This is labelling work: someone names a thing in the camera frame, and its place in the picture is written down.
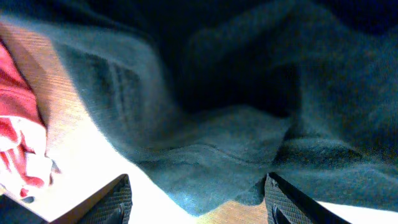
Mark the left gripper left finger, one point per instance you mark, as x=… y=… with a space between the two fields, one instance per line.
x=111 y=204

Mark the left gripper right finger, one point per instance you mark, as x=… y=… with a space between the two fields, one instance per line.
x=286 y=204

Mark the black Nike t-shirt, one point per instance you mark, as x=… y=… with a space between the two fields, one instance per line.
x=207 y=97

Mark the red printed t-shirt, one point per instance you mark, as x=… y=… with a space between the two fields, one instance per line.
x=26 y=169

